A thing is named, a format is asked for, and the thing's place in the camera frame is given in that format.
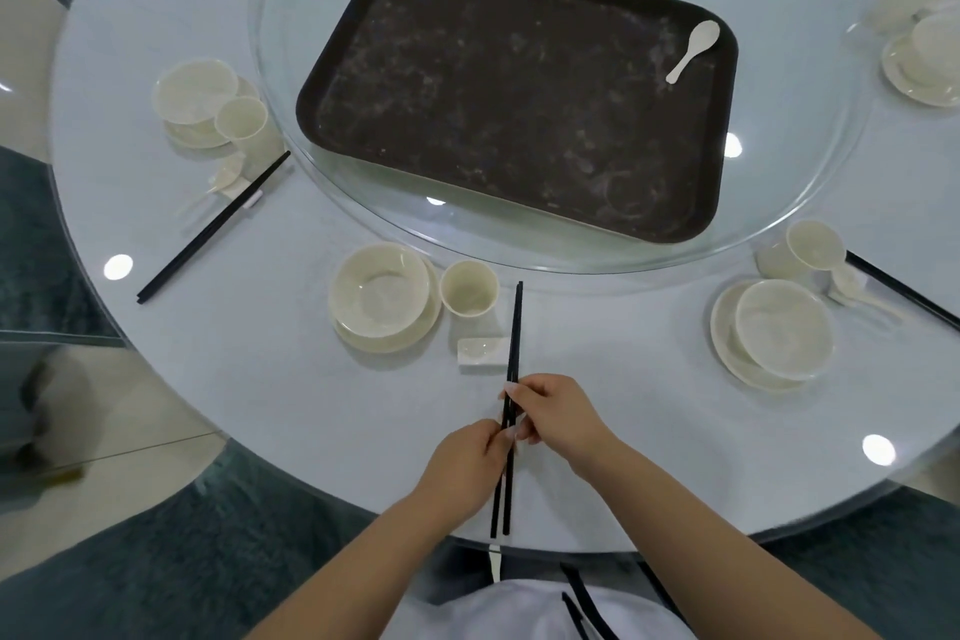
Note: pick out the person's right hand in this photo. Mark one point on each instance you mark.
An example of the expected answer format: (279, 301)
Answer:
(562, 422)

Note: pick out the person's left hand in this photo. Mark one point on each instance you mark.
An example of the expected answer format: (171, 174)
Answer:
(465, 474)

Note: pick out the black tray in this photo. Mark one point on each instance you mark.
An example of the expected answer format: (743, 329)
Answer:
(487, 99)

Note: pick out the person's left forearm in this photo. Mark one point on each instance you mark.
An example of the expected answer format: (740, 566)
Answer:
(352, 579)

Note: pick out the person's right forearm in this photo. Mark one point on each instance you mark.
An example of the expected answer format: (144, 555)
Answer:
(712, 564)

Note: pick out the white round table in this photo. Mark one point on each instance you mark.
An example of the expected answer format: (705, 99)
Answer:
(637, 437)

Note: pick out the person's white shirt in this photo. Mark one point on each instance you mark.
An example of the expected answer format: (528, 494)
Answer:
(510, 617)

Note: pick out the glass lazy susan turntable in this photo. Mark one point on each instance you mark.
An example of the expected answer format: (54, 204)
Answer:
(795, 99)

